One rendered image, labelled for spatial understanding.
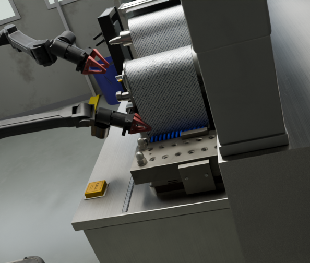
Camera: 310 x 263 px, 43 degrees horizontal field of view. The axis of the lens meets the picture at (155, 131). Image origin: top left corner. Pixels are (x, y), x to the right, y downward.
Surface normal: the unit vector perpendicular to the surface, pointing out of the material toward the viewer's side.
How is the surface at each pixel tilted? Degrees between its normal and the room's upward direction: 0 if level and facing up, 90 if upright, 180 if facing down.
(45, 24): 90
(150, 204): 0
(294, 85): 0
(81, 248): 0
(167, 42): 92
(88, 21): 90
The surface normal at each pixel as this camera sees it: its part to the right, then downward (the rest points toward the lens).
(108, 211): -0.29, -0.84
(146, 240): -0.11, 0.50
